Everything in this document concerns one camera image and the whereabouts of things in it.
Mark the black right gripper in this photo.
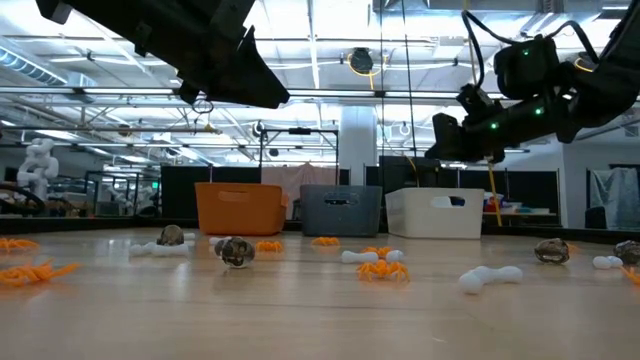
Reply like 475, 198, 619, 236
424, 97, 576, 162

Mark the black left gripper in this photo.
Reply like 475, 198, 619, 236
144, 0, 290, 110

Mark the black equipment box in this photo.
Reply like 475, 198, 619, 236
378, 155, 441, 194

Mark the white plastic bin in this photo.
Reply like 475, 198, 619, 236
384, 187, 486, 240

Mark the white building column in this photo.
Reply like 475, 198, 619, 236
339, 104, 379, 187

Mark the black partition panel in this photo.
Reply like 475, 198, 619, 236
457, 168, 561, 216
160, 165, 262, 220

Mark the pink hanging cloth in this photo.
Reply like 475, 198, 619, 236
260, 162, 339, 221

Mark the cluttered side table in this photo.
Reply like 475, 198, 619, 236
482, 199, 559, 219

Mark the orange plastic bin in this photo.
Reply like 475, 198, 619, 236
194, 181, 290, 237

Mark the grey plastic bin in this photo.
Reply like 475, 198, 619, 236
299, 184, 384, 238

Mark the black chair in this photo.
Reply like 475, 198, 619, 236
583, 205, 608, 230

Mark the grey tarp cover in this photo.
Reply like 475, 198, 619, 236
589, 166, 640, 231

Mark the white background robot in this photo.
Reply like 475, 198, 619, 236
16, 138, 60, 201

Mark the black curved tube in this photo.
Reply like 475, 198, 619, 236
0, 182, 46, 217

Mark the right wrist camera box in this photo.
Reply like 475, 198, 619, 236
456, 83, 502, 122

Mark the black metal frame stand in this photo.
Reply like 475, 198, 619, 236
257, 127, 340, 187

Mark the black hanging cable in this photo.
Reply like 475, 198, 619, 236
401, 0, 420, 187

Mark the yellow hanging cable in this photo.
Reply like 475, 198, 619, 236
462, 0, 503, 227

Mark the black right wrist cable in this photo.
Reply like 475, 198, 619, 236
459, 8, 501, 90

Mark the black ceiling cable reel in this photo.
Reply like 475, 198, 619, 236
348, 46, 375, 76

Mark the black metal workcell frame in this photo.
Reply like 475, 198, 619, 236
83, 169, 162, 217

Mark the black aluminium table frame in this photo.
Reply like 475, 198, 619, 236
0, 214, 640, 245

